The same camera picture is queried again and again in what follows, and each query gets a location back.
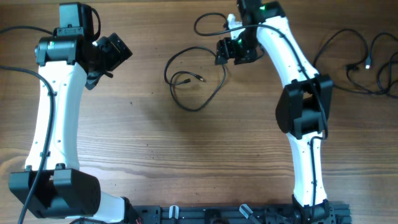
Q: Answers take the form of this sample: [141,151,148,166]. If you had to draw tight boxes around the thin black cable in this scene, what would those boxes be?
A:
[164,45,227,112]

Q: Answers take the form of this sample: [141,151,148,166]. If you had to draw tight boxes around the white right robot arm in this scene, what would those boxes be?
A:
[215,0,333,223]

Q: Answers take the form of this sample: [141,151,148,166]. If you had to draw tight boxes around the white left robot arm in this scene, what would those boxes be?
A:
[9,2,141,223]

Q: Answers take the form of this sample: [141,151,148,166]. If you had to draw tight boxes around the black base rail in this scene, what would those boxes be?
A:
[133,203,352,224]

